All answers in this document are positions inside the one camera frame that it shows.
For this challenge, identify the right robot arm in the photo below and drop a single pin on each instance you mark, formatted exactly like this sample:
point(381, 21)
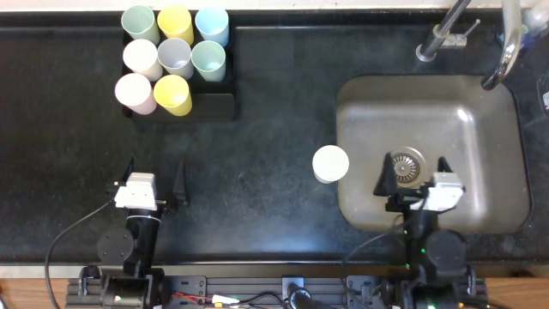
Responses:
point(446, 251)

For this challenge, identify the mounting rail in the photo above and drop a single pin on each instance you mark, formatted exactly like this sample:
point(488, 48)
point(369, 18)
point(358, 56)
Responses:
point(240, 287)

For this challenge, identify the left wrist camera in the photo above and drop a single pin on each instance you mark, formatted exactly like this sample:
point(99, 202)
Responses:
point(137, 191)

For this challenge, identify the steel tap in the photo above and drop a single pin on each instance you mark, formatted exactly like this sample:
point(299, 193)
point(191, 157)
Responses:
point(512, 43)

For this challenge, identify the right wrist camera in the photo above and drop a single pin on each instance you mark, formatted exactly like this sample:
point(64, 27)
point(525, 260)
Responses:
point(442, 193)

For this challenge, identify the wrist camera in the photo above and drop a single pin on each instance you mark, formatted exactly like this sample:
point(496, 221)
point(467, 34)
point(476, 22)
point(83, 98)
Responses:
point(442, 193)
point(137, 191)

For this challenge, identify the yellow cup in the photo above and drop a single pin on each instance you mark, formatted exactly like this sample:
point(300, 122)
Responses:
point(171, 92)
point(173, 19)

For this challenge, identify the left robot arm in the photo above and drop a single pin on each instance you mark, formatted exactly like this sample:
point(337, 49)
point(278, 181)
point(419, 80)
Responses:
point(141, 240)

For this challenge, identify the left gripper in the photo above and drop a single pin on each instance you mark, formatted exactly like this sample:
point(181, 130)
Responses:
point(165, 207)

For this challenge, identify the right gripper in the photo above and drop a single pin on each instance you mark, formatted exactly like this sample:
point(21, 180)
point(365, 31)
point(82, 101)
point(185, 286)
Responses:
point(401, 202)

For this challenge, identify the pink cup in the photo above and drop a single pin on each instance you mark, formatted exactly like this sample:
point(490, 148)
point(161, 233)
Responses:
point(134, 90)

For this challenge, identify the steel sink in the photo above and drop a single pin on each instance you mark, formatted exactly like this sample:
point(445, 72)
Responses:
point(472, 129)

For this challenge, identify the blue cup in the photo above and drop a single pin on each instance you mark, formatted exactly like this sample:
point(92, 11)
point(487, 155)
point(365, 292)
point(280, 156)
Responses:
point(211, 21)

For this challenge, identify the green cup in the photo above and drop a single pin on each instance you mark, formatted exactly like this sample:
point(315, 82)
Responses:
point(208, 58)
point(137, 21)

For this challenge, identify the white cup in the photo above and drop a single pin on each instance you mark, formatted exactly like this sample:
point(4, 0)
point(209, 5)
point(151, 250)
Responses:
point(330, 163)
point(139, 55)

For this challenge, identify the black tray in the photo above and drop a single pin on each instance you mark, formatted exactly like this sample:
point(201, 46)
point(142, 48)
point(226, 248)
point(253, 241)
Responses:
point(214, 103)

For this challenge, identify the grey cup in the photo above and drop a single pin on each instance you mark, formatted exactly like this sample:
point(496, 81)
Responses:
point(173, 53)

